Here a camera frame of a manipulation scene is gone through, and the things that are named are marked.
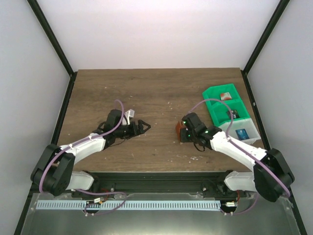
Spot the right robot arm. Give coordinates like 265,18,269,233
176,113,295,202

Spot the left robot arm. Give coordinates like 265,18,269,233
30,109,151,196

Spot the black card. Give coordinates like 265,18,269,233
226,110,240,119

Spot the blue card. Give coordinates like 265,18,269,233
236,129,249,141

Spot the red white card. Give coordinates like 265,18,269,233
220,92,232,101

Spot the green bin middle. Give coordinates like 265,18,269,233
209,99,250,126

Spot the green bin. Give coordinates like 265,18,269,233
209,99,250,126
202,83,241,102

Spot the green bin far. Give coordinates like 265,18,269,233
202,83,241,102

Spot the white bin near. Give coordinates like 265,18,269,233
228,118,261,145

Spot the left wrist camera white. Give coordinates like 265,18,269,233
122,109,135,125

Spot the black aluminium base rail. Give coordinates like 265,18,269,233
30,171,255,196

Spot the white slotted cable duct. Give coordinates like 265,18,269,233
35,200,221,211

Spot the left black frame post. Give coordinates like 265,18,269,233
26,0,75,76

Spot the black frame post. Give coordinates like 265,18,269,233
26,0,75,76
241,0,291,74

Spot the right black frame post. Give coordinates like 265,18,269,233
241,0,291,74

